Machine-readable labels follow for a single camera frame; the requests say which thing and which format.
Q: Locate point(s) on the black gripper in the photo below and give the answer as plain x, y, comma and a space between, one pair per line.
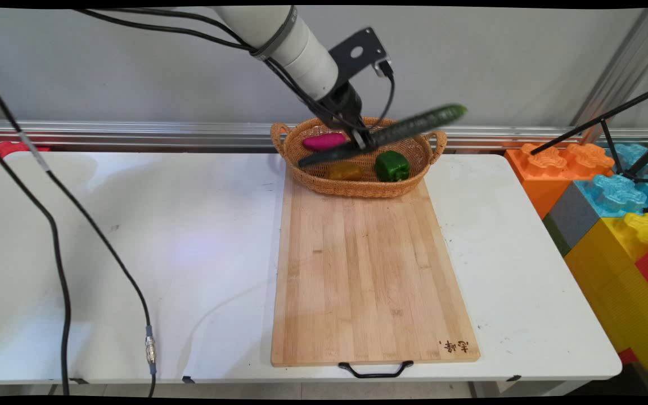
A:
343, 107

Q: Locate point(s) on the long dark green cucumber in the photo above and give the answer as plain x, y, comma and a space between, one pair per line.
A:
414, 126

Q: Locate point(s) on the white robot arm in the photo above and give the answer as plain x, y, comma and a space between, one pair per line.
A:
279, 39

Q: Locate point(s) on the orange yellow bell pepper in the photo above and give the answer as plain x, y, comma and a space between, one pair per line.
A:
346, 171

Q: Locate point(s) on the purple sweet potato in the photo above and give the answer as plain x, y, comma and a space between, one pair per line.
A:
324, 141

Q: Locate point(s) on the green bell pepper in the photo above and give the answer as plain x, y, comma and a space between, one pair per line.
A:
392, 167

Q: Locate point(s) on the woven wicker basket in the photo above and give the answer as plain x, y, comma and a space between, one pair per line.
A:
358, 188

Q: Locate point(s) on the wooden cutting board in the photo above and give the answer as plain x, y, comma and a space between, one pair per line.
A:
369, 270

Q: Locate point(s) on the orange toy block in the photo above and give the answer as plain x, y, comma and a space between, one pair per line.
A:
538, 188

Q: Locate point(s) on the dark green toy block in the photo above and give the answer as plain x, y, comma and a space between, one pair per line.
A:
554, 236

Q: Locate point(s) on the grey toy block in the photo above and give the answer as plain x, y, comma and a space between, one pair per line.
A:
574, 216

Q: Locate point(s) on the black tripod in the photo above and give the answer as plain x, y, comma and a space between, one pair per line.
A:
599, 120

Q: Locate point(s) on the light blue toy block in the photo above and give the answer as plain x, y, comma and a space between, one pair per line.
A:
630, 154
611, 197

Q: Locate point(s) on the yellow toy block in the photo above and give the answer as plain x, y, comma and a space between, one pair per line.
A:
611, 281

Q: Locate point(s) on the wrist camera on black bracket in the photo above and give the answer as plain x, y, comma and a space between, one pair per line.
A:
372, 48

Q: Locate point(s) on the aluminium rail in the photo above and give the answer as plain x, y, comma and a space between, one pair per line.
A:
133, 134

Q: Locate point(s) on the aluminium frame post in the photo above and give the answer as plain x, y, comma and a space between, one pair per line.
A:
628, 62

